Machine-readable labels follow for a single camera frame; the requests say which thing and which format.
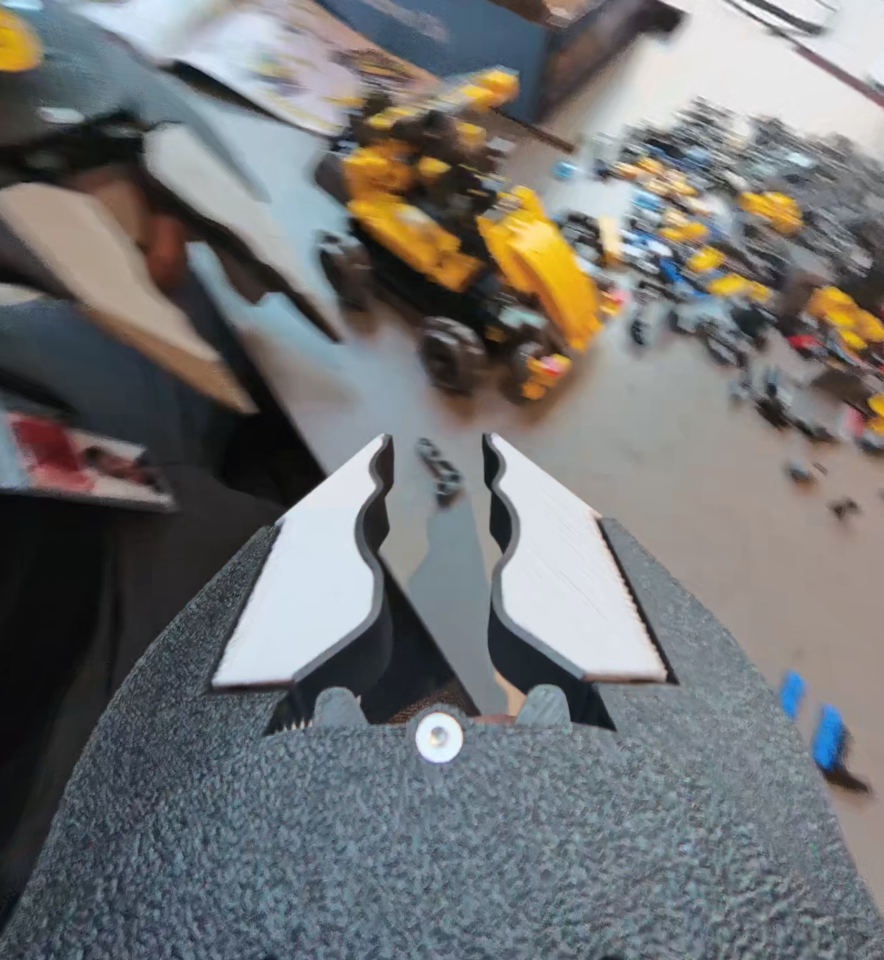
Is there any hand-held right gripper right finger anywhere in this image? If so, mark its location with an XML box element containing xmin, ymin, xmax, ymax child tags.
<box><xmin>481</xmin><ymin>432</ymin><xmax>670</xmax><ymax>710</ymax></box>

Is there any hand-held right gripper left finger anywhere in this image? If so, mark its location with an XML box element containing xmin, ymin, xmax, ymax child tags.
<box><xmin>211</xmin><ymin>433</ymin><xmax>396</xmax><ymax>711</ymax></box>

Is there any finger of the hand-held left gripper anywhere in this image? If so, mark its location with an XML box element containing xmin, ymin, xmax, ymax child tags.
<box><xmin>0</xmin><ymin>183</ymin><xmax>262</xmax><ymax>417</ymax></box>
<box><xmin>142</xmin><ymin>121</ymin><xmax>347</xmax><ymax>345</ymax></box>

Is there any light grey short beam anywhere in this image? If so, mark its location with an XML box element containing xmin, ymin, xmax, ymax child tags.
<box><xmin>414</xmin><ymin>437</ymin><xmax>464</xmax><ymax>505</ymax></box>

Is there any yellow toy vehicle model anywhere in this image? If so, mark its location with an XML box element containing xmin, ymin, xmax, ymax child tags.
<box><xmin>313</xmin><ymin>66</ymin><xmax>617</xmax><ymax>404</ymax></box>

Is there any pile of toy building pieces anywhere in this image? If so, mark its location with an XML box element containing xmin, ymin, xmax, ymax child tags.
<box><xmin>554</xmin><ymin>97</ymin><xmax>884</xmax><ymax>522</ymax></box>

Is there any grey desk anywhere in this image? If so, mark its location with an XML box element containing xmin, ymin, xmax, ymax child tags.
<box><xmin>187</xmin><ymin>0</ymin><xmax>884</xmax><ymax>931</ymax></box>

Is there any building instruction booklet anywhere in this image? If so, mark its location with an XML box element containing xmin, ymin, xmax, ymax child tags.
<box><xmin>172</xmin><ymin>0</ymin><xmax>413</xmax><ymax>138</ymax></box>

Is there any red white badge card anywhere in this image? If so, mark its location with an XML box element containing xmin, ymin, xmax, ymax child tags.
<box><xmin>0</xmin><ymin>384</ymin><xmax>177</xmax><ymax>515</ymax></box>

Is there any person's black clothing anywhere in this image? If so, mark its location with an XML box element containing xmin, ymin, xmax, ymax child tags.
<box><xmin>0</xmin><ymin>285</ymin><xmax>331</xmax><ymax>960</ymax></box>

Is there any dark blue cardboard kit box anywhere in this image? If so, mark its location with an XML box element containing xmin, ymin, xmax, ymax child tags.
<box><xmin>322</xmin><ymin>0</ymin><xmax>687</xmax><ymax>129</ymax></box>

